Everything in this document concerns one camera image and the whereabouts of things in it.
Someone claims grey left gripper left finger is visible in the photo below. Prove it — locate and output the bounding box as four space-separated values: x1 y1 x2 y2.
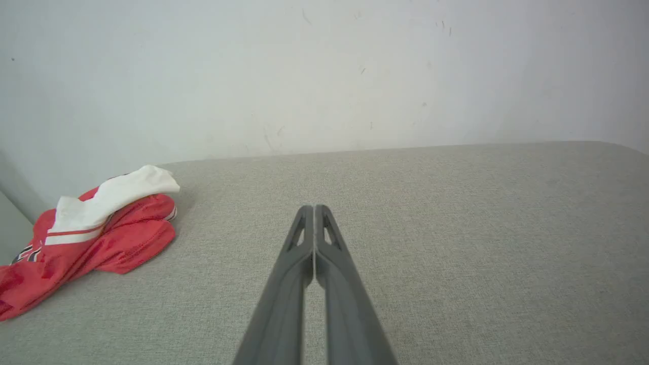
233 205 315 365

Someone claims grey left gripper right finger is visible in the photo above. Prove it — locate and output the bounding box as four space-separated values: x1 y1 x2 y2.
315 204 399 365

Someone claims red and white Bulls jersey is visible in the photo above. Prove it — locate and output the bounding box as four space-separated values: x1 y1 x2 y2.
0 165 181 322

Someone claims grey fabric sofa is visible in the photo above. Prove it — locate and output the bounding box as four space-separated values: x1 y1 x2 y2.
0 141 649 365

